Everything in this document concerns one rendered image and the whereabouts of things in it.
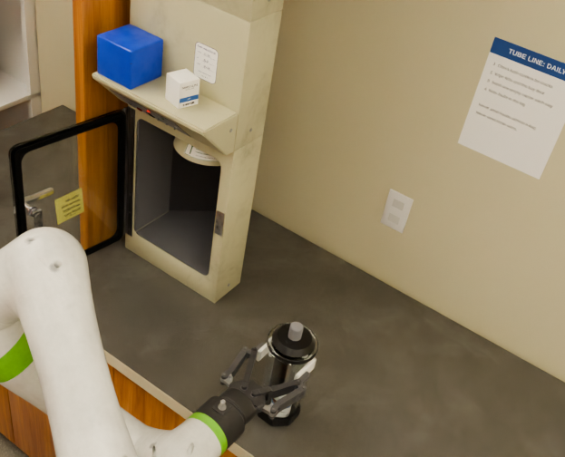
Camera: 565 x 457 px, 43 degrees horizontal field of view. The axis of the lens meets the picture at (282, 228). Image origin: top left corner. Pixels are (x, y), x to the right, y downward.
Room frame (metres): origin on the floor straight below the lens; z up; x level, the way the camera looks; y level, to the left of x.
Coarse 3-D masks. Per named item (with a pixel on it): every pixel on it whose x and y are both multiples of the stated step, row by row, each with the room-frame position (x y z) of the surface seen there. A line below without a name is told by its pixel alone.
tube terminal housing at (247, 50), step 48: (144, 0) 1.48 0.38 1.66; (192, 0) 1.41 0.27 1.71; (192, 48) 1.41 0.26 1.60; (240, 48) 1.35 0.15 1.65; (240, 96) 1.35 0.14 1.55; (192, 144) 1.40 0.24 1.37; (240, 144) 1.37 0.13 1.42; (240, 192) 1.39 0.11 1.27; (144, 240) 1.46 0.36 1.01; (240, 240) 1.42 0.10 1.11; (192, 288) 1.38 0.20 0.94
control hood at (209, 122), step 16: (96, 80) 1.39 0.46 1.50; (160, 80) 1.42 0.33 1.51; (128, 96) 1.35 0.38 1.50; (144, 96) 1.34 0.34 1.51; (160, 96) 1.35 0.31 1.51; (160, 112) 1.30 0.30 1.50; (176, 112) 1.30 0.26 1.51; (192, 112) 1.31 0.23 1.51; (208, 112) 1.32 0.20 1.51; (224, 112) 1.33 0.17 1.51; (192, 128) 1.26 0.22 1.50; (208, 128) 1.26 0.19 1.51; (224, 128) 1.30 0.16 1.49; (208, 144) 1.32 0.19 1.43; (224, 144) 1.31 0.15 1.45
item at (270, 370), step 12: (276, 348) 1.02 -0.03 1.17; (276, 360) 1.01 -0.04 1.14; (288, 360) 0.99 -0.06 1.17; (300, 360) 1.00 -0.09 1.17; (264, 372) 1.04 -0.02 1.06; (276, 372) 1.01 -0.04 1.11; (288, 372) 1.00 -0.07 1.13; (264, 384) 1.03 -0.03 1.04; (276, 384) 1.00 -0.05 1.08; (288, 408) 1.01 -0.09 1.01
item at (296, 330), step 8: (280, 328) 1.06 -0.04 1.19; (288, 328) 1.07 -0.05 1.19; (296, 328) 1.04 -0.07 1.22; (304, 328) 1.08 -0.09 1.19; (272, 336) 1.04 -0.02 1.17; (280, 336) 1.04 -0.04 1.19; (288, 336) 1.04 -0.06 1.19; (296, 336) 1.03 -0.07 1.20; (304, 336) 1.05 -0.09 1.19; (312, 336) 1.06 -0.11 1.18; (280, 344) 1.02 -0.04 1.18; (288, 344) 1.02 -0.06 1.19; (296, 344) 1.03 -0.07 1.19; (304, 344) 1.03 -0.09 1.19; (312, 344) 1.04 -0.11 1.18; (280, 352) 1.01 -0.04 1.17; (288, 352) 1.01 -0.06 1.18; (296, 352) 1.01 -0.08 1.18; (304, 352) 1.01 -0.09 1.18
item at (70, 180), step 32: (64, 128) 1.34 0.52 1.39; (96, 128) 1.41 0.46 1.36; (32, 160) 1.27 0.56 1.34; (64, 160) 1.33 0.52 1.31; (96, 160) 1.41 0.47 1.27; (32, 192) 1.26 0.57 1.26; (64, 192) 1.33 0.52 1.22; (96, 192) 1.40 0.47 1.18; (32, 224) 1.26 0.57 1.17; (64, 224) 1.33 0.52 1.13; (96, 224) 1.40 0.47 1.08
